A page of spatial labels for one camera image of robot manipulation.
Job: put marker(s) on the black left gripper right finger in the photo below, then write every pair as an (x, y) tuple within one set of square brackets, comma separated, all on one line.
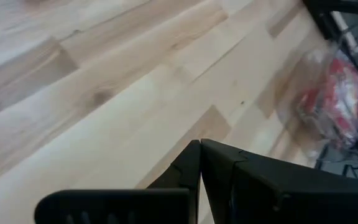
[(275, 193)]

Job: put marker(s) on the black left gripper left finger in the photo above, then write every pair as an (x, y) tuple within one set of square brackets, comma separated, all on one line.
[(166, 205)]

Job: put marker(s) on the clear plastic basket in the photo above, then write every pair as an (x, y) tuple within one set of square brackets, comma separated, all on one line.
[(291, 102)]

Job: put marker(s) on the red butter popcorn bag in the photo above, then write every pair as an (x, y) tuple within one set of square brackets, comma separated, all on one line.
[(337, 93)]

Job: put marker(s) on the black metal frame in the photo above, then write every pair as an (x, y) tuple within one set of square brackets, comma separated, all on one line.
[(322, 15)]

